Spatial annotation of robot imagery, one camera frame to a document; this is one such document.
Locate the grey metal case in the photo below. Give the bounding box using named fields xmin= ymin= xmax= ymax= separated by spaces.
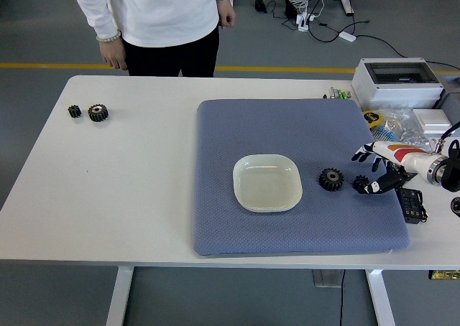
xmin=436 ymin=75 xmax=460 ymax=106

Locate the person's right hand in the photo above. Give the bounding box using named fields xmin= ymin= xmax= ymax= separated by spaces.
xmin=98 ymin=34 xmax=129 ymax=71

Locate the long black floor cable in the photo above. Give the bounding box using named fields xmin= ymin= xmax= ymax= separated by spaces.
xmin=308 ymin=17 xmax=460 ymax=74

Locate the grey electrical enclosure box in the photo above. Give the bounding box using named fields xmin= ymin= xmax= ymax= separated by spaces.
xmin=351 ymin=57 xmax=446 ymax=111

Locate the large black gear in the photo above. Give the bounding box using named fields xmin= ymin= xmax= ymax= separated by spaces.
xmin=87 ymin=103 xmax=111 ymax=123
xmin=318 ymin=167 xmax=346 ymax=192

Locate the white table leg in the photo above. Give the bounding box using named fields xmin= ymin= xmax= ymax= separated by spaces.
xmin=106 ymin=267 xmax=134 ymax=326
xmin=365 ymin=269 xmax=396 ymax=326

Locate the clear plastic parts bag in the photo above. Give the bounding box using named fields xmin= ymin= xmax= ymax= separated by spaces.
xmin=373 ymin=108 xmax=438 ymax=151

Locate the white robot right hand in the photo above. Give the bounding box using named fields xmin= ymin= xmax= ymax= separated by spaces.
xmin=351 ymin=141 xmax=432 ymax=196

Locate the yellow warning label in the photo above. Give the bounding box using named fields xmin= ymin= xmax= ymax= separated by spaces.
xmin=428 ymin=269 xmax=460 ymax=281

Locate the person's left hand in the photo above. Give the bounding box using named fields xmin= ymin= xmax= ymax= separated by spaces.
xmin=218 ymin=0 xmax=237 ymax=29

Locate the person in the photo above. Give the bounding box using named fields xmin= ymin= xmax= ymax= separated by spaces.
xmin=67 ymin=0 xmax=237 ymax=78

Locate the white switch box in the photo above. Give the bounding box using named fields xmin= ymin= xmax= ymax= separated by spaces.
xmin=412 ymin=108 xmax=453 ymax=135

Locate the white power strip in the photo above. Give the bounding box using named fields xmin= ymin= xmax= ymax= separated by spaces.
xmin=295 ymin=12 xmax=317 ymax=32

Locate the white square plate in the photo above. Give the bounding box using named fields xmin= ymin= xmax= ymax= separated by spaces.
xmin=232 ymin=154 xmax=303 ymax=214

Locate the black cable under table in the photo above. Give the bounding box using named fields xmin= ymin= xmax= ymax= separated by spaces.
xmin=337 ymin=269 xmax=346 ymax=326

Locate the grey floor box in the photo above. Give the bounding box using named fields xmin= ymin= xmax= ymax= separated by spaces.
xmin=311 ymin=269 xmax=342 ymax=289

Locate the blue striped resistor bundle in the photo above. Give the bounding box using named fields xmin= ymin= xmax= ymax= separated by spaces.
xmin=372 ymin=121 xmax=400 ymax=142

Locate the blue-grey quilted mat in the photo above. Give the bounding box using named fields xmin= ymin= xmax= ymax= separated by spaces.
xmin=192 ymin=98 xmax=412 ymax=258

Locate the yellow tape measure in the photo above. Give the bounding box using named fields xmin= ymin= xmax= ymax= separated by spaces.
xmin=362 ymin=111 xmax=384 ymax=129

